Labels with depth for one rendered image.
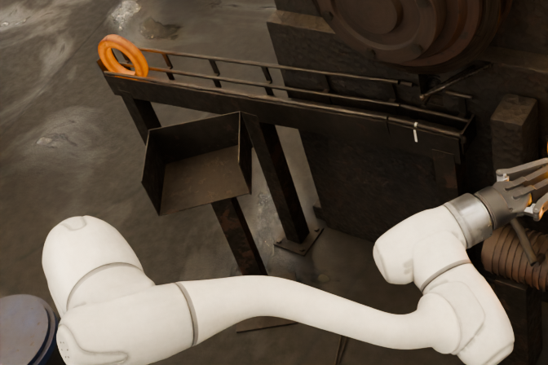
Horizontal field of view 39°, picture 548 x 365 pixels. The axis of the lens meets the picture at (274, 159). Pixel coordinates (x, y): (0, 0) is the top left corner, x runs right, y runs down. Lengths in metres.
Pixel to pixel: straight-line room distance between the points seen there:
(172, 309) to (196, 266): 1.60
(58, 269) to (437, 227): 0.64
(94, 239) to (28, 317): 1.06
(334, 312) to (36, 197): 2.24
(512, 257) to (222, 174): 0.78
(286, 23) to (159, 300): 1.12
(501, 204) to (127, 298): 0.67
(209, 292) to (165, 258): 1.64
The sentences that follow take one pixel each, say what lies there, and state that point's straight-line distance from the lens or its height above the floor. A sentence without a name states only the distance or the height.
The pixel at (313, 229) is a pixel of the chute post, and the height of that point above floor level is 0.01.
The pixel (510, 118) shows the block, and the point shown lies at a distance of 1.79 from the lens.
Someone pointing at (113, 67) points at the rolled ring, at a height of 0.62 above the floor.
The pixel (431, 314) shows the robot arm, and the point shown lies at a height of 0.93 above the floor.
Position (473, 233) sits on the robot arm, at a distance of 1.41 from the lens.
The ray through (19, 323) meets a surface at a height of 0.43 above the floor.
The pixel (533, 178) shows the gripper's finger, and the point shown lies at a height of 0.93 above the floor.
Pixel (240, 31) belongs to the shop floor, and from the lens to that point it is 3.75.
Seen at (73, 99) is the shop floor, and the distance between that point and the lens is 3.76.
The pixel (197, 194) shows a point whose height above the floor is 0.60.
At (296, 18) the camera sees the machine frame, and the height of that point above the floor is 0.87.
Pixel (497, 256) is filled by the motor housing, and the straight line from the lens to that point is 1.91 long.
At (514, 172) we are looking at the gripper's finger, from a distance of 1.50.
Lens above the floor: 2.01
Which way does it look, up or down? 42 degrees down
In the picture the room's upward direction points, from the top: 19 degrees counter-clockwise
